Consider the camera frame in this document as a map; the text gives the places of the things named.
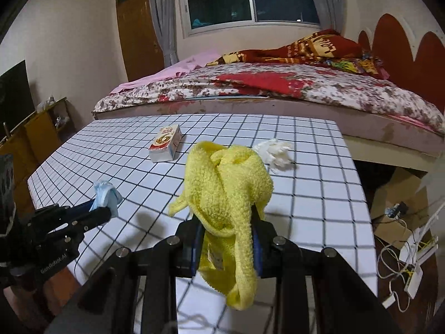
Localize wooden shelf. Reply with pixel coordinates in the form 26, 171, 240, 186
0, 97, 72, 209

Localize white crumpled tissue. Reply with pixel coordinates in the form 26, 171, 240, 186
252, 138, 296, 173

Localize yellow towel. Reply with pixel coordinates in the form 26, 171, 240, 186
169, 141, 275, 310

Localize wooden door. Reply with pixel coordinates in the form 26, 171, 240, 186
116, 0, 165, 82

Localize black television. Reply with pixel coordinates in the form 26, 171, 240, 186
0, 60, 37, 140

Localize floral bedsheet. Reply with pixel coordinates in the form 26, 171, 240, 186
94, 62, 445, 136

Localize grey curtain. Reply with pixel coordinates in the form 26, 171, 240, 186
304, 0, 346, 37
146, 0, 179, 67

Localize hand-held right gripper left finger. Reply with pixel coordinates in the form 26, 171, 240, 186
45, 216, 206, 334

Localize blue face mask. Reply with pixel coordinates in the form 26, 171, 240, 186
90, 180, 123, 216

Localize small carton box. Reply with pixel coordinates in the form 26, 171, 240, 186
148, 124, 183, 163

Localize cardboard box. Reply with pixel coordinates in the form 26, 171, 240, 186
370, 167, 432, 247

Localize checked tablecloth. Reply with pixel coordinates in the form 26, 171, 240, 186
27, 113, 379, 334

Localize red patterned blanket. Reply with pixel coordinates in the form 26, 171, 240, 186
207, 30, 390, 79

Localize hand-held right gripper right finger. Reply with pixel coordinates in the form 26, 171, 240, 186
250, 205, 404, 334

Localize bed with red headboard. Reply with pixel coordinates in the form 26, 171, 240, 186
92, 13, 445, 173

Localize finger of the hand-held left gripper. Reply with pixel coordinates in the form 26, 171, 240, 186
38, 208, 112, 247
33, 200, 96, 227

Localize pink sheet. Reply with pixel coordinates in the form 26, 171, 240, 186
109, 50, 221, 95

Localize white power strips and cables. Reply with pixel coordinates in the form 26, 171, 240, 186
398, 212, 442, 300

